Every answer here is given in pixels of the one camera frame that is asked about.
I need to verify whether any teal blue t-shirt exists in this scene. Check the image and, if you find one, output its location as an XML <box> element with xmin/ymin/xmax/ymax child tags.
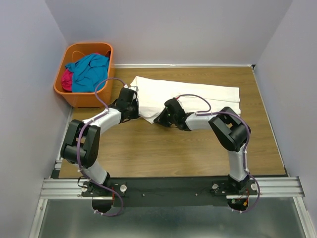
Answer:
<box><xmin>65</xmin><ymin>53</ymin><xmax>109</xmax><ymax>93</ymax></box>

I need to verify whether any orange plastic laundry basket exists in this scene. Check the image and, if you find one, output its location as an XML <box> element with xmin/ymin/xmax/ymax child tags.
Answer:
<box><xmin>53</xmin><ymin>42</ymin><xmax>115</xmax><ymax>108</ymax></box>

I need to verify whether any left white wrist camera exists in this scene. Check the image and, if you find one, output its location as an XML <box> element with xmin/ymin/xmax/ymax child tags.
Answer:
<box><xmin>123</xmin><ymin>84</ymin><xmax>138</xmax><ymax>101</ymax></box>

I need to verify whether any white red printed t-shirt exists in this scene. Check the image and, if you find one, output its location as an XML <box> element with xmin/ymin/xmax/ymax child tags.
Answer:
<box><xmin>130</xmin><ymin>76</ymin><xmax>241</xmax><ymax>124</ymax></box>

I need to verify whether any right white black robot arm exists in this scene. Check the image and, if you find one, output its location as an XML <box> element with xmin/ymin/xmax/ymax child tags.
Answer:
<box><xmin>154</xmin><ymin>98</ymin><xmax>251</xmax><ymax>192</ymax></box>

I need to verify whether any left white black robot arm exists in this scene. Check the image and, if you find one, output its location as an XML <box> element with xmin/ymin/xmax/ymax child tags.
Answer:
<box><xmin>60</xmin><ymin>86</ymin><xmax>140</xmax><ymax>190</ymax></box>

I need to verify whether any magenta pink t-shirt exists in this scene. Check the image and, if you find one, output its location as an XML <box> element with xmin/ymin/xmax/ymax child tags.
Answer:
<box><xmin>61</xmin><ymin>68</ymin><xmax>73</xmax><ymax>92</ymax></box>

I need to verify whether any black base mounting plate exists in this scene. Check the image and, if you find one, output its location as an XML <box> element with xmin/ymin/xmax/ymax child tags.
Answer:
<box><xmin>80</xmin><ymin>176</ymin><xmax>259</xmax><ymax>212</ymax></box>

